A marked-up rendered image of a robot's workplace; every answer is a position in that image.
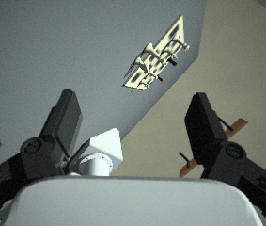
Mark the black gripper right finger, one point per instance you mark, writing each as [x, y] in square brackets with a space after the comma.
[224, 161]

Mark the chessboard with chess pieces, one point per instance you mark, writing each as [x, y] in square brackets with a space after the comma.
[138, 74]

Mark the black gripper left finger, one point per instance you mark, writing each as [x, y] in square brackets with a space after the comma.
[42, 156]

